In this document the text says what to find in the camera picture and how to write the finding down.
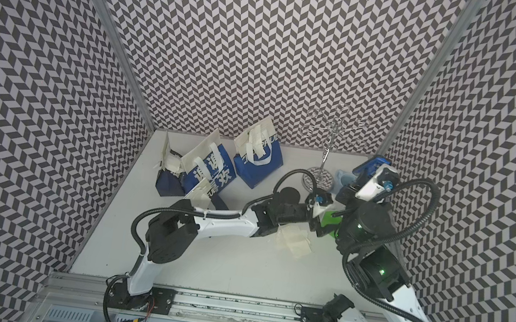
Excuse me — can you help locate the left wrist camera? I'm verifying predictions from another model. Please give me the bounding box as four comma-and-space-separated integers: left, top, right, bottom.
310, 190, 334, 217

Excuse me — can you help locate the aluminium corner post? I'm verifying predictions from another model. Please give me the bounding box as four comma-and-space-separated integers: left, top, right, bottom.
375, 0, 487, 156
91, 0, 156, 132

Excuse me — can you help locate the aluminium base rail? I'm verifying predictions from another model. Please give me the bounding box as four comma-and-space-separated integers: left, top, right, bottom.
103, 275, 371, 322

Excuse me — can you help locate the blue black stapler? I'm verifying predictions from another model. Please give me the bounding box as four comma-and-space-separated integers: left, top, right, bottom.
352, 155, 391, 177

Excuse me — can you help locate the navy bag with white handles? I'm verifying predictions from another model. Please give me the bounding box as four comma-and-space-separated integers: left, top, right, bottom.
155, 133, 185, 197

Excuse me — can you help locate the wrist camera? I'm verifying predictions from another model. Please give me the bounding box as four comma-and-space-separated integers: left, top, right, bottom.
354, 164, 401, 202
310, 190, 334, 217

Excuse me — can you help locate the chrome mug tree stand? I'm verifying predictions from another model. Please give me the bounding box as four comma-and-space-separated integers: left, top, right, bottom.
304, 105, 369, 192

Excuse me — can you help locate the blue cream tote bag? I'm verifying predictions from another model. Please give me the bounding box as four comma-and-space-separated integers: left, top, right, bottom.
181, 129, 237, 194

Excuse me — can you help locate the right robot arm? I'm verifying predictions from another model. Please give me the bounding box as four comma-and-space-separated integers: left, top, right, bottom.
332, 179, 440, 322

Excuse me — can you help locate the navy tote bag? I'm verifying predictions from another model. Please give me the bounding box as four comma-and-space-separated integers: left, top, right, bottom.
185, 179, 229, 211

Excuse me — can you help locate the aluminium corner post right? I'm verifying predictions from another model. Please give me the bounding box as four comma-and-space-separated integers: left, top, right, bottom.
375, 0, 487, 156

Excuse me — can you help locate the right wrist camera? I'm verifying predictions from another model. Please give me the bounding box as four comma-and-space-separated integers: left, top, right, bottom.
354, 164, 401, 202

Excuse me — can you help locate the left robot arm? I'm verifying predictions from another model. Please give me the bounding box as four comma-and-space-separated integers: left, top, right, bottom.
102, 168, 333, 311

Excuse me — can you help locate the light blue ceramic mug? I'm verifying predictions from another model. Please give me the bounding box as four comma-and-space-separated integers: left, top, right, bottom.
332, 170, 356, 194

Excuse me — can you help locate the royal blue tote bag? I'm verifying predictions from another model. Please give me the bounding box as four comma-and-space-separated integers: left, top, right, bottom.
233, 116, 283, 189

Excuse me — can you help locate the aluminium corner post left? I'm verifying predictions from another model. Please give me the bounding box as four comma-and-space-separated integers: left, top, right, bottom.
91, 0, 156, 132

